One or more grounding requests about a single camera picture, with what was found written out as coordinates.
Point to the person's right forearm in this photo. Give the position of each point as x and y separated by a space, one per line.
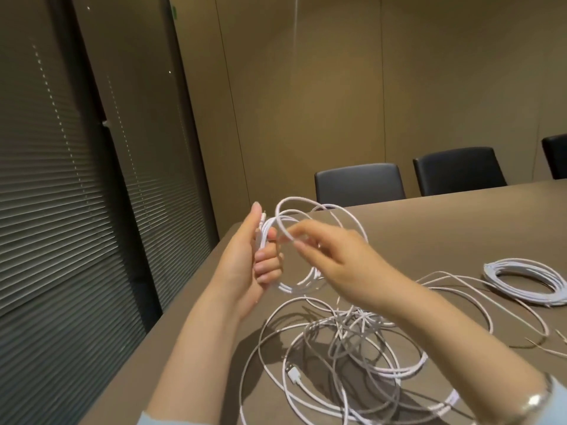
465 349

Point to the person's left hand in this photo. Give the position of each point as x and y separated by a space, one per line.
234 265

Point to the person's right fingers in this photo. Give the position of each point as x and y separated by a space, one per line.
308 241

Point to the grey window blind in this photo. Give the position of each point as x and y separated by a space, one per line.
150 181
48 216

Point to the black office chair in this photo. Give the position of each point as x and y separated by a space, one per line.
557 155
458 170
359 183

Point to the person's left thumb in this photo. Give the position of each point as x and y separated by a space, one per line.
256 221

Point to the person's left forearm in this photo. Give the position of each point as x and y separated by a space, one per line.
199 358

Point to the person's right hand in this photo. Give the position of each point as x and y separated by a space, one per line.
350 265

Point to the light blue sleeve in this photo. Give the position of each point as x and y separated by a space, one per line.
153 418
559 398

